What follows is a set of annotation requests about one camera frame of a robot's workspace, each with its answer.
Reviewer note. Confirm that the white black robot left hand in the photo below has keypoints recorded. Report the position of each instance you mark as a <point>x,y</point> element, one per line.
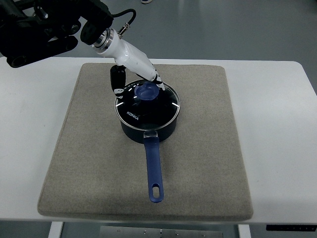
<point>110,45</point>

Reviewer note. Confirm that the glass lid with blue knob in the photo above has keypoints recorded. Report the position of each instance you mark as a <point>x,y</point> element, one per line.
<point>146,106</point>

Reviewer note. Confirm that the dark pot with blue handle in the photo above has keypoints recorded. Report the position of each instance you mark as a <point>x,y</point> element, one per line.
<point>151,138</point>

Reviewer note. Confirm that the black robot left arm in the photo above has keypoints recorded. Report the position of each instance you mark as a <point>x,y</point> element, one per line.
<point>34,30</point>

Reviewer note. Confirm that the white blue shoe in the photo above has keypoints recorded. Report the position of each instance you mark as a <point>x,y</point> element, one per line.
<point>146,1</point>

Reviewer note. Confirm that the beige fabric mat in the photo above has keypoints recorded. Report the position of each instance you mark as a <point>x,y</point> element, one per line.
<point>98,172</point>

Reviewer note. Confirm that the metal table crossbar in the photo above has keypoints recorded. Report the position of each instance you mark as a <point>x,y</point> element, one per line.
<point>131,232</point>

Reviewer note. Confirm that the white left table leg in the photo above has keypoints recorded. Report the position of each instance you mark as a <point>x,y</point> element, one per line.
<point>55,230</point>

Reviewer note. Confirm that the white table leg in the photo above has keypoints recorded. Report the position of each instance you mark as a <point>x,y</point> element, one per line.
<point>244,231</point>
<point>55,230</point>

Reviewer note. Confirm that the white right table leg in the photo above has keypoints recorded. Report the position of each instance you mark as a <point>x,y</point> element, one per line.
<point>244,231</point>

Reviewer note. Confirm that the black table control panel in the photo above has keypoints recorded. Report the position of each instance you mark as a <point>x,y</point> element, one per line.
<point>292,228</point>

